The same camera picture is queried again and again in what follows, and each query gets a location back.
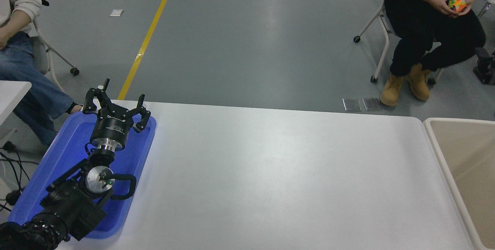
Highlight person's right hand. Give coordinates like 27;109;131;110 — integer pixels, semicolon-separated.
429;0;459;17

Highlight black plug with cable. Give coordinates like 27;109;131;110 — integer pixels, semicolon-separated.
0;142;29;192

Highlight small white table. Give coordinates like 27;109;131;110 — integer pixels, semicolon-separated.
0;81;32;142

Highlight person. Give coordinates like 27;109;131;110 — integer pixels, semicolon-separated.
380;0;495;106
0;0;84;146

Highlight white wheeled chair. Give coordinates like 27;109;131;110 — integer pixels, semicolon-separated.
353;0;495;84
29;0;80;92

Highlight thin black cable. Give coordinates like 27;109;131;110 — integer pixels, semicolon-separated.
0;153;39;165

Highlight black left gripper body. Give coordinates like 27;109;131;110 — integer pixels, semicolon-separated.
90;107;134;148

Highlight grey metal floor plate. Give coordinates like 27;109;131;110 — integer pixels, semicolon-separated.
363;98;383;111
343;98;362;112

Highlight blue plastic tray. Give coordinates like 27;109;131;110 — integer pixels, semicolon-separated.
8;111;157;240

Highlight black power adapter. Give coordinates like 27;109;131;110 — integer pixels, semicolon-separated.
5;189;20;206

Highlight large pale bin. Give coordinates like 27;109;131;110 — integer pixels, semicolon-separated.
423;117;495;250

